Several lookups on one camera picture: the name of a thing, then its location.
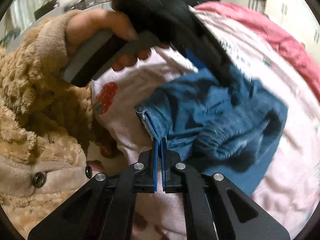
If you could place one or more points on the brown fluffy left sleeve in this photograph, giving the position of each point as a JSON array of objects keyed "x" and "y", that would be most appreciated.
[{"x": 43, "y": 118}]

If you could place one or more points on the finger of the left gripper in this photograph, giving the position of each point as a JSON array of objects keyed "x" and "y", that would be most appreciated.
[{"x": 217, "y": 75}]

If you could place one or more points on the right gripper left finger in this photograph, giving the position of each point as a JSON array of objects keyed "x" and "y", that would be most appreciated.
[{"x": 104, "y": 207}]

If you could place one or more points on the white wardrobe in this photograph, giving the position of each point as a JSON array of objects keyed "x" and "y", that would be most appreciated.
[{"x": 295, "y": 17}]

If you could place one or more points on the red pink quilt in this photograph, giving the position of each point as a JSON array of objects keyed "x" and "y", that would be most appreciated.
[{"x": 279, "y": 39}]

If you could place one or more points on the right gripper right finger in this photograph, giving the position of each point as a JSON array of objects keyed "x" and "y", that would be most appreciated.
[{"x": 215, "y": 208}]

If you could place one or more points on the pink strawberry bear bedsheet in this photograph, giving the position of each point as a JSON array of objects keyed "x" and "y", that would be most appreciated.
[{"x": 289, "y": 190}]

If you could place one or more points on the brown fluffy coat front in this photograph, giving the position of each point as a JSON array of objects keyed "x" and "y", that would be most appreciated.
[{"x": 29, "y": 193}]

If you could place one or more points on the left hand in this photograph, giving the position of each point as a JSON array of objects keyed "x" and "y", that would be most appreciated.
[{"x": 86, "y": 24}]

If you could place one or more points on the blue denim pants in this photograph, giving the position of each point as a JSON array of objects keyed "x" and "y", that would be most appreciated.
[{"x": 213, "y": 135}]

